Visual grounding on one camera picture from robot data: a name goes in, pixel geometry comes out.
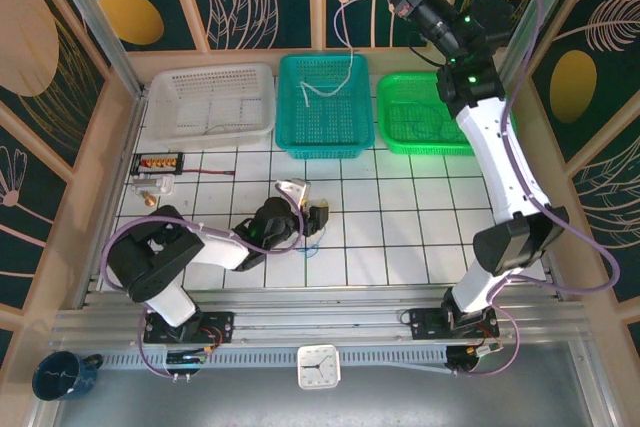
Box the thin white cable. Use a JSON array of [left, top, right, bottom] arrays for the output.
[[298, 0, 384, 109], [202, 122, 239, 139]]

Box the teal plastic basket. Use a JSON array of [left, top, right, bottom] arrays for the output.
[[273, 52, 377, 161]]

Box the green plastic basket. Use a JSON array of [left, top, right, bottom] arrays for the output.
[[375, 71, 519, 158]]

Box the clear plastic block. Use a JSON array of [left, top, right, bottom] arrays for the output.
[[132, 175, 176, 197]]

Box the black board with gold plugs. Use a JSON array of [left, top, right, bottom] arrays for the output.
[[130, 152, 186, 177]]

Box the white plastic basket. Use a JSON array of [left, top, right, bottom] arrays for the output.
[[147, 62, 276, 151]]

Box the white square clock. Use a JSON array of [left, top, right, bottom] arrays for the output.
[[297, 344, 342, 391]]

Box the small controller board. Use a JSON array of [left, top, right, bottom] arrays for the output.
[[446, 344, 503, 374], [164, 350, 211, 369]]

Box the dark blue mug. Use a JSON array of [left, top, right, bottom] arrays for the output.
[[32, 350, 104, 402]]

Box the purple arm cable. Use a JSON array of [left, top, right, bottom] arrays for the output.
[[99, 180, 307, 381], [452, 0, 621, 379]]

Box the aluminium frame post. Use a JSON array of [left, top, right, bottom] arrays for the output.
[[39, 0, 146, 98], [497, 0, 569, 88]]

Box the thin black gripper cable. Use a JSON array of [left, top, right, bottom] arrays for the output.
[[408, 29, 449, 71]]

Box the red black wire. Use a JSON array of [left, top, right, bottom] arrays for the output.
[[183, 166, 237, 177]]

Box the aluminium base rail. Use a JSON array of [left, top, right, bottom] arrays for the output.
[[49, 286, 596, 348]]

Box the grey slotted cable duct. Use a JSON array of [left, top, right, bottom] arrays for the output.
[[99, 349, 451, 369]]

